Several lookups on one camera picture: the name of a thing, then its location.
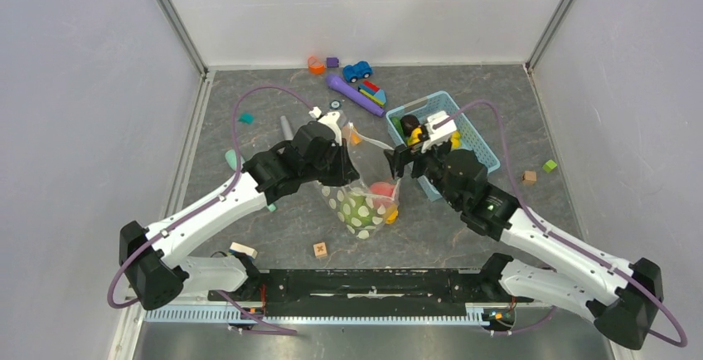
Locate clear dotted zip bag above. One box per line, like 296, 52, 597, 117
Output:
317, 123, 400, 240

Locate teal toy microphone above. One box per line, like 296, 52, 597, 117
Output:
225, 149, 243, 171

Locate purple small block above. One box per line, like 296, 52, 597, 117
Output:
326, 57, 340, 69

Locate blue toy car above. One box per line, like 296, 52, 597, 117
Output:
342, 61, 373, 83

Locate green small cube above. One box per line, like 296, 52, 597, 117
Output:
542, 159, 558, 173

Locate wooden cube with cross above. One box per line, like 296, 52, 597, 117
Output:
313, 242, 328, 259

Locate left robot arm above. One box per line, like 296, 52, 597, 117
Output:
118, 120, 360, 310

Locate multicolour block stack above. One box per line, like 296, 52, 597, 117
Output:
357, 80, 387, 109

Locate orange shape block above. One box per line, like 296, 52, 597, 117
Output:
308, 56, 327, 75

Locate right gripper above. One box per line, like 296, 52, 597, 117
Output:
384, 133, 462, 209

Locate brown wooden cube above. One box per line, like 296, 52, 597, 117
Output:
521, 170, 537, 186

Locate purple toy microphone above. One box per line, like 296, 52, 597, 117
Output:
324, 74, 385, 117

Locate teal small block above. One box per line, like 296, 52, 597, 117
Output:
238, 113, 254, 124

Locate light blue plastic basket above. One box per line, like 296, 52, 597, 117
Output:
385, 90, 501, 173

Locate purple cable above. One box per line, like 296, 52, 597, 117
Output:
107, 85, 315, 310
447, 99, 689, 348

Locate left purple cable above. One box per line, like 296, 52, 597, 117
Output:
107, 85, 315, 310

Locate yellow banana bunch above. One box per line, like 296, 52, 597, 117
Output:
406, 127, 461, 149

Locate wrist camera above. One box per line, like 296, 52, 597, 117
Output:
420, 110, 458, 153
308, 107, 346, 144

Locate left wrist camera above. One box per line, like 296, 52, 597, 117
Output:
308, 107, 346, 144

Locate dark avocado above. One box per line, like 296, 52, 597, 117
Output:
400, 114, 420, 138

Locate green cucumber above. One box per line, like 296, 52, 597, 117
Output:
390, 117, 405, 140

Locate green cabbage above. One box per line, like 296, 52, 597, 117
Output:
335, 192, 387, 235

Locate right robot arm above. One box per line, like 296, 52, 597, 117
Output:
384, 144, 663, 350

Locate yellow oval block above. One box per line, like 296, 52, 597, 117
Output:
384, 207, 399, 225

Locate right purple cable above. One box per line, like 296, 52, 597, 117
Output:
447, 99, 689, 348

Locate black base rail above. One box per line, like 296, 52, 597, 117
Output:
227, 269, 514, 318

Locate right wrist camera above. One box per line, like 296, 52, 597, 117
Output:
420, 110, 458, 153

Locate white block with blue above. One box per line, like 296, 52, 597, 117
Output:
229, 242, 258, 260

